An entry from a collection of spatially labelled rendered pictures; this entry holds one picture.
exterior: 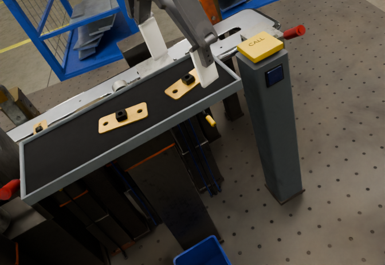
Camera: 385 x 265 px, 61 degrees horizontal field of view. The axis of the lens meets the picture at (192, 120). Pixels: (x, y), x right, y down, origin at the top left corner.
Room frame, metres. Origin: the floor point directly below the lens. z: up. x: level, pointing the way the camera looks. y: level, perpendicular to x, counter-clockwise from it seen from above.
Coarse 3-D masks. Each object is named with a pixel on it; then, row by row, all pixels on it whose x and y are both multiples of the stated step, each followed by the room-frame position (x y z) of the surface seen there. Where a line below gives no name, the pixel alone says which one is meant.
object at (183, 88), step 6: (192, 72) 0.47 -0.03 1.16; (186, 78) 0.46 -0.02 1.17; (192, 78) 0.45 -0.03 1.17; (198, 78) 0.45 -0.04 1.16; (174, 84) 0.46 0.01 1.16; (180, 84) 0.45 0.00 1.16; (186, 84) 0.44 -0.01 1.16; (192, 84) 0.44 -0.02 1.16; (168, 90) 0.45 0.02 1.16; (174, 90) 0.44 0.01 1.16; (180, 90) 0.44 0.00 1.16; (186, 90) 0.43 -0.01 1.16; (174, 96) 0.43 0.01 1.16; (180, 96) 0.42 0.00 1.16
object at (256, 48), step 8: (264, 32) 0.51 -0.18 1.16; (248, 40) 0.50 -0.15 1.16; (256, 40) 0.49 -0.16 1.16; (264, 40) 0.48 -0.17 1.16; (272, 40) 0.47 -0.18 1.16; (240, 48) 0.49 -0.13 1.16; (248, 48) 0.48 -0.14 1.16; (256, 48) 0.47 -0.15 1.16; (264, 48) 0.46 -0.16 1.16; (272, 48) 0.45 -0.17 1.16; (280, 48) 0.45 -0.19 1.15; (248, 56) 0.46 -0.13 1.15; (256, 56) 0.45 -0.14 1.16; (264, 56) 0.45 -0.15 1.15
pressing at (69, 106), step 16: (240, 16) 0.89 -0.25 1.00; (256, 16) 0.85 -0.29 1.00; (224, 32) 0.84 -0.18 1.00; (240, 32) 0.80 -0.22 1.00; (176, 48) 0.86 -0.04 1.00; (224, 48) 0.76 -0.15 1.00; (112, 80) 0.83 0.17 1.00; (128, 80) 0.79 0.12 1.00; (80, 96) 0.81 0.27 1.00; (96, 96) 0.78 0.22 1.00; (48, 112) 0.80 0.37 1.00; (64, 112) 0.77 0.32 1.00; (16, 128) 0.79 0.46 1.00; (32, 128) 0.76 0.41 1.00
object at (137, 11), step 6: (138, 0) 0.47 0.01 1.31; (144, 0) 0.48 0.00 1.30; (150, 0) 0.49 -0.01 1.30; (138, 6) 0.49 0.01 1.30; (144, 6) 0.49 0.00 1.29; (150, 6) 0.51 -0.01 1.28; (138, 12) 0.50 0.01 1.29; (144, 12) 0.50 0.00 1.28; (150, 12) 0.52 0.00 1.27; (138, 18) 0.51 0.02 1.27; (138, 24) 0.52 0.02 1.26
